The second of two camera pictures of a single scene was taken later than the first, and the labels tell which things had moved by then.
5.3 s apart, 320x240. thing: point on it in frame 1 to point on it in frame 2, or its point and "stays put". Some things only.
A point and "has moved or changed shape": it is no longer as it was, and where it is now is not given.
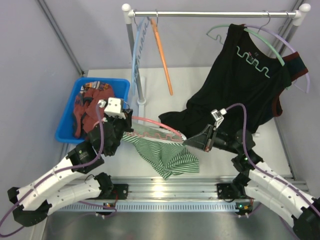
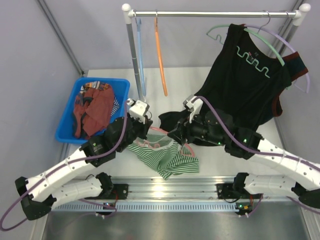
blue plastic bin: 65,131 stays put
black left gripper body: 124,122 to 144,127
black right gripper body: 222,141 to 196,129
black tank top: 244,80 stays put
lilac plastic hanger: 250,26 stays put
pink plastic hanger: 147,134 to 157,145
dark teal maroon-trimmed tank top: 296,64 stays put
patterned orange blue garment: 97,85 stays put
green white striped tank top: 165,149 has moved or changed shape
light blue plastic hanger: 140,40 to 139,28
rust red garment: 85,104 stays put
